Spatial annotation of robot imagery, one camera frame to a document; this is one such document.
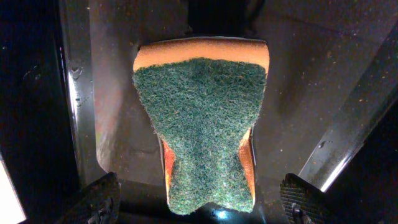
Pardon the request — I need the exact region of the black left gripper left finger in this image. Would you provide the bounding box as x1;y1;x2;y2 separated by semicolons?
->
55;172;121;224

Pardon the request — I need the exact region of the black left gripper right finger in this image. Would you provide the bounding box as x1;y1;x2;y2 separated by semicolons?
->
280;173;339;224

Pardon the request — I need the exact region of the yellow green sponge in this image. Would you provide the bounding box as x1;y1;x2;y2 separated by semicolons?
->
132;37;270;215

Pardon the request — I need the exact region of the black rectangular tray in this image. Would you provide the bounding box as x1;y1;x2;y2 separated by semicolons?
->
59;0;397;223

